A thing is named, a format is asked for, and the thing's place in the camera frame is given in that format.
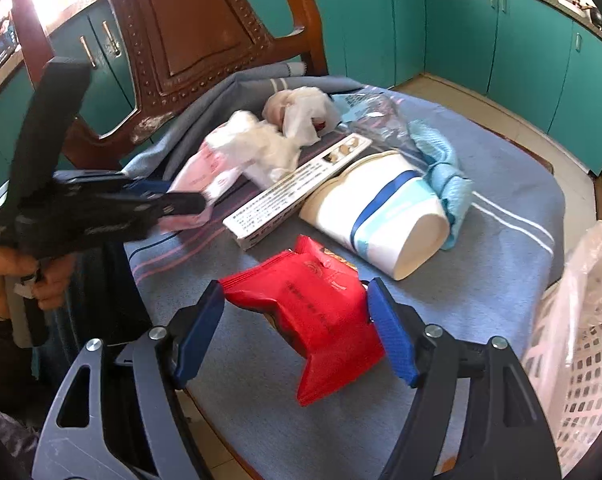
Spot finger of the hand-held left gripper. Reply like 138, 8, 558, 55
125, 179, 171, 200
153, 191, 208, 222

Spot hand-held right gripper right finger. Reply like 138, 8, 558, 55
367, 277, 564, 480

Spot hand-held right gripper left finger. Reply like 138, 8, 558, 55
31, 280, 227, 480

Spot pink printed plastic bag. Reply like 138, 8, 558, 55
156, 130, 247, 233

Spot red snack packet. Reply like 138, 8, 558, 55
218, 235, 387, 407

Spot white plastic bag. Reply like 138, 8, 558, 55
261, 86, 342, 146

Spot pink plastic mesh basket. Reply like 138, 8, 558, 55
523, 220, 602, 466

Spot person's left hand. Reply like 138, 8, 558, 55
0, 247, 75, 319

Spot long white cardboard box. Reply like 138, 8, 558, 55
222, 134, 373, 251

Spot crumpled white tissue paper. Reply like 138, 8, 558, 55
208, 110, 302, 186

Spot teal kitchen cabinets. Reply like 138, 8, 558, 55
241, 0, 602, 177
0, 7, 138, 203

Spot grey striped blanket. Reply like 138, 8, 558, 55
0, 72, 566, 480

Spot white paper bucket blue stripe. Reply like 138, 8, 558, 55
298, 150, 452, 281

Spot light blue cloth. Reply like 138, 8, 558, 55
408, 120, 474, 251

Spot brown wooden chair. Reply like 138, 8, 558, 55
56, 0, 329, 171

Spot small display screen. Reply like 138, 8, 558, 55
0, 12, 20, 68

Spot clear plastic packet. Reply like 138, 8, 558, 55
331, 87, 422, 153

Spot clear plastic bin liner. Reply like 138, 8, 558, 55
546, 219, 602, 361

